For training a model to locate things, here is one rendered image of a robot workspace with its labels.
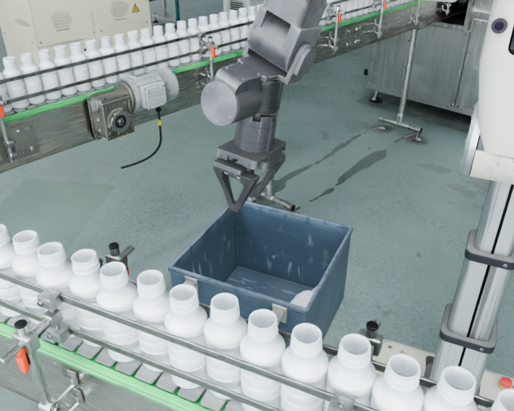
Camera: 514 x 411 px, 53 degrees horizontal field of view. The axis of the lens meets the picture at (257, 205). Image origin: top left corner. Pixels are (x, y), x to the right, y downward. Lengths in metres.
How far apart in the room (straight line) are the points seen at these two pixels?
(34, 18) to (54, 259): 3.65
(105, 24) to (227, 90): 4.07
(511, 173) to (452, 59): 3.26
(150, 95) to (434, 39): 2.87
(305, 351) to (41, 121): 1.47
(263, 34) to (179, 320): 0.39
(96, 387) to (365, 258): 2.01
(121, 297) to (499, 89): 0.75
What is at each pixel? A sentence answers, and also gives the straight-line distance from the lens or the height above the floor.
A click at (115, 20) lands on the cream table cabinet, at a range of 4.74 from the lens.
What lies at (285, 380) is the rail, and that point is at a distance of 0.68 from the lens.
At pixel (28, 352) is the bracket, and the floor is 1.07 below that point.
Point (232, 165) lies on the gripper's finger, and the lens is 0.73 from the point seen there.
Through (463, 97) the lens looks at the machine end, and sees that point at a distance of 4.37.
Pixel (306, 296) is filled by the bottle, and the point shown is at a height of 0.80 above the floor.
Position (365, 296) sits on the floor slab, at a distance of 2.51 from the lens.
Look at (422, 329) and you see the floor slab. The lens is 2.41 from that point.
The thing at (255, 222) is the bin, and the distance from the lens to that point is 1.33.
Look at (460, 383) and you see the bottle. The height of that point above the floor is 1.14.
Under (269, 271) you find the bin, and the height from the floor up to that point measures 0.75.
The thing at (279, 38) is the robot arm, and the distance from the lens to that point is 0.68.
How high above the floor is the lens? 1.63
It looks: 32 degrees down
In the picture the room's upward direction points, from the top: straight up
